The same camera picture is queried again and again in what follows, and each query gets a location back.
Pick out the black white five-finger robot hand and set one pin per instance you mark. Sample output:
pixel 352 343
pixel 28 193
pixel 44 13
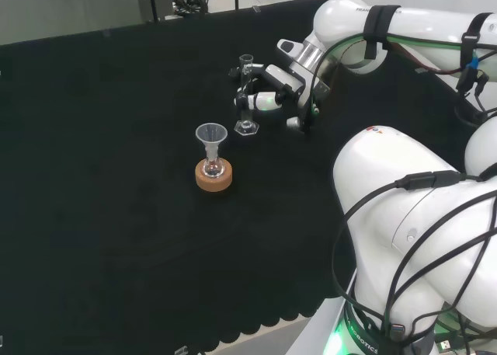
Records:
pixel 299 87

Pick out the clear graduated cylinder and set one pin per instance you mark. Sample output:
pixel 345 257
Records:
pixel 246 126

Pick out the clear plastic funnel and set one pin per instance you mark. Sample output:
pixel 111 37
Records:
pixel 211 134

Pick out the small round-bottom glass flask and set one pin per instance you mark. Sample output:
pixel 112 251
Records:
pixel 213 168

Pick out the grey tape strip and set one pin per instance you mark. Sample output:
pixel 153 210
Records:
pixel 418 70

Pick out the black tripod pole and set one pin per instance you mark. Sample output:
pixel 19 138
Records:
pixel 153 1

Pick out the black bench cloth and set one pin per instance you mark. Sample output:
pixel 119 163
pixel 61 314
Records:
pixel 116 176

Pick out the silver usb plug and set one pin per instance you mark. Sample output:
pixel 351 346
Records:
pixel 444 345

